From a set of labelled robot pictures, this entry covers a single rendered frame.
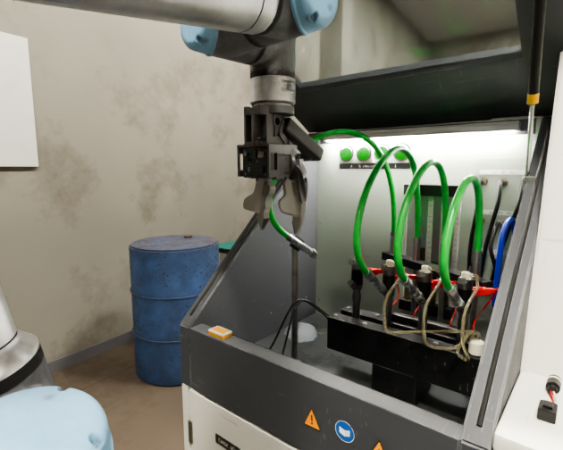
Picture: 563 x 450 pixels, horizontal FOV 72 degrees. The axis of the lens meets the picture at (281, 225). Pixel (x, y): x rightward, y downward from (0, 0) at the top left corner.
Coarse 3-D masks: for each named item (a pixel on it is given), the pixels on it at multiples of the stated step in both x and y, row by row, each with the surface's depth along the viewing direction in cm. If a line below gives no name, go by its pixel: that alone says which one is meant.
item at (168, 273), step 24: (144, 240) 260; (168, 240) 260; (192, 240) 260; (216, 240) 260; (144, 264) 232; (168, 264) 229; (192, 264) 235; (216, 264) 253; (144, 288) 234; (168, 288) 231; (192, 288) 236; (144, 312) 237; (168, 312) 233; (144, 336) 240; (168, 336) 236; (144, 360) 242; (168, 360) 238; (168, 384) 240
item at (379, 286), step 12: (384, 156) 80; (408, 156) 90; (372, 180) 76; (360, 204) 74; (420, 204) 97; (360, 216) 74; (420, 216) 98; (360, 228) 74; (420, 240) 99; (360, 252) 75; (360, 264) 76; (372, 276) 79; (384, 288) 84
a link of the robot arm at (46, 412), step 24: (0, 408) 33; (24, 408) 33; (48, 408) 33; (72, 408) 34; (96, 408) 34; (0, 432) 30; (24, 432) 31; (48, 432) 31; (72, 432) 31; (96, 432) 32
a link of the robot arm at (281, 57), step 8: (288, 40) 61; (272, 48) 59; (280, 48) 60; (288, 48) 61; (264, 56) 59; (272, 56) 60; (280, 56) 60; (288, 56) 61; (256, 64) 61; (264, 64) 61; (272, 64) 60; (280, 64) 61; (288, 64) 61; (256, 72) 61; (264, 72) 61; (272, 72) 61; (280, 72) 61; (288, 72) 61
